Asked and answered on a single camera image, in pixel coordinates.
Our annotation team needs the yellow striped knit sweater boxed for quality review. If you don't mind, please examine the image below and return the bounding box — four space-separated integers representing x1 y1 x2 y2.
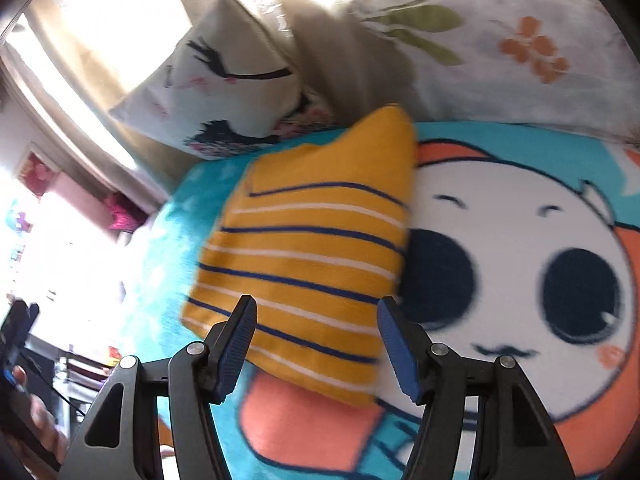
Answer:
180 105 416 405

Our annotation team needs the person's left hand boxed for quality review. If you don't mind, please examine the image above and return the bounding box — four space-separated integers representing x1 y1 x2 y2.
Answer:
8 365 68 479

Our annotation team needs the pink fabric item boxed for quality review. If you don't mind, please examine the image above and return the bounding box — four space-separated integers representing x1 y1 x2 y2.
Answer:
103 192 149 233

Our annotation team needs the turquoise cartoon fleece blanket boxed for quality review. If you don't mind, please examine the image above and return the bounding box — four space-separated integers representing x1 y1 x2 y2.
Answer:
119 122 639 479

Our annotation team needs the white eyelash face cushion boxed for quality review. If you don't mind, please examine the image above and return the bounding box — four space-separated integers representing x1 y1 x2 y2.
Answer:
110 0 335 160

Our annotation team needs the beige curtain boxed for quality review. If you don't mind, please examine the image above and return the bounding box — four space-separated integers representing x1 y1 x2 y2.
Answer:
29 0 417 181

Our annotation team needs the white leaf print pillow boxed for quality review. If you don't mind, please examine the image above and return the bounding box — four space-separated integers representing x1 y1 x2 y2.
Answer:
349 0 639 142

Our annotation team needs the pink flower wall picture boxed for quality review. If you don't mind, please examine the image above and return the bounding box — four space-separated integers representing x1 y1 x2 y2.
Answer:
17 150 58 198

